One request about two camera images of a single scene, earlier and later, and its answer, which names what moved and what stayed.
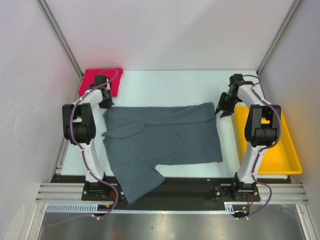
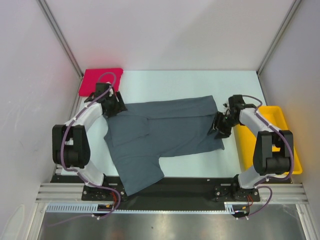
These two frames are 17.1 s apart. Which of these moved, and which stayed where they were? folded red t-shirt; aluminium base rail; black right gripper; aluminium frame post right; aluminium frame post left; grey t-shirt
Moved: black right gripper; grey t-shirt
Stayed: folded red t-shirt; aluminium frame post left; aluminium frame post right; aluminium base rail
